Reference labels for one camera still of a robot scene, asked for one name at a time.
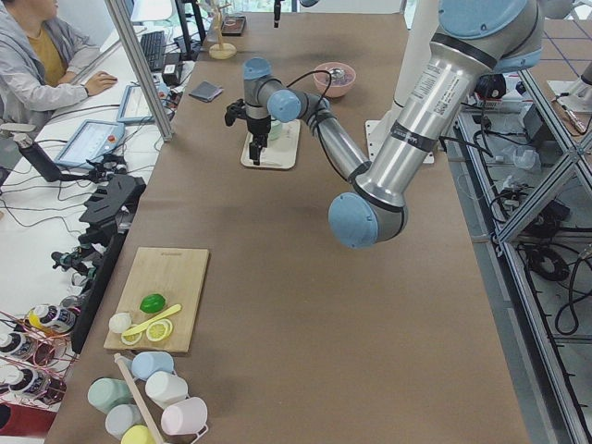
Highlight green bowl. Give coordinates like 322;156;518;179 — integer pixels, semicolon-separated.
268;119;283;141

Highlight wooden mug rack rod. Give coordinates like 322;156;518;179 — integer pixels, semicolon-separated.
114;353;165;444

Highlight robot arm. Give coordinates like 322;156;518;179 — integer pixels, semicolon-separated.
273;0;318;28
225;1;544;249

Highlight grey folded cloth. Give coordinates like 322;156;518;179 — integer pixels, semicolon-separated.
189;80;224;103

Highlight black keyboard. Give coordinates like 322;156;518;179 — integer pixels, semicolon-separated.
140;31;166;72

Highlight black water bottle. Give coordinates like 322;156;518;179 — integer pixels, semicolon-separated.
12;133;62;182

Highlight grey mug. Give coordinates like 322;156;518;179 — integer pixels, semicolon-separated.
105;404;144;439

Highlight white mug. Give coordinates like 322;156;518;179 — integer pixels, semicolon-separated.
144;371;189;409

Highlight yellow cap bottle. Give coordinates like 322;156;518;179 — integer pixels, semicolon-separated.
28;304;77;334

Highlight pink mug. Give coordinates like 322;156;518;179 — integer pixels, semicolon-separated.
161;397;208;437

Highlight yellow mug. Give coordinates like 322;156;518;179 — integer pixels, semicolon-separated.
120;425;155;444

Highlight blue mug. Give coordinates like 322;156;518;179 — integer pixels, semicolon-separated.
131;351;175;381

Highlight cream serving tray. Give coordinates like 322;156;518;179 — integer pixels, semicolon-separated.
240;120;301;170

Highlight seated person grey jacket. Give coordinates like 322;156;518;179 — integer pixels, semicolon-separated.
1;1;117;129

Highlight wooden cutting board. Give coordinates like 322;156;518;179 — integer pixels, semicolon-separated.
104;247;209;354

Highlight green mug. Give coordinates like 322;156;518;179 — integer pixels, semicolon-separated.
87;377;133;414

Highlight yellow plastic knife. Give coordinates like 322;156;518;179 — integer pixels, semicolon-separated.
122;303;182;336

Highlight aluminium frame post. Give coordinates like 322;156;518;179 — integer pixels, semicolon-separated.
105;0;173;142

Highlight pink bowl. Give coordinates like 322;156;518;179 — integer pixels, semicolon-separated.
313;62;356;98

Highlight wooden mug tree stand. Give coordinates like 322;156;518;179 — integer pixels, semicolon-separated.
201;0;237;60

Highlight lemon slice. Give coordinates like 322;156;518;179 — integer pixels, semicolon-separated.
145;318;174;343
120;331;143;346

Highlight near teach pendant tablet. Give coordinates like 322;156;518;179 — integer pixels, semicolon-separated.
55;119;125;169

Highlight far teach pendant tablet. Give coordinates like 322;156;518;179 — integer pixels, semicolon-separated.
117;85;154;125

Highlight green lime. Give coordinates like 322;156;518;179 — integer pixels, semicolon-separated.
140;293;167;314

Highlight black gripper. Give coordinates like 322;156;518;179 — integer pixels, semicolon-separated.
225;0;282;166

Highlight teach pendant tablet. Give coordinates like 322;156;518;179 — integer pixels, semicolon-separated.
117;85;154;125
55;119;125;169

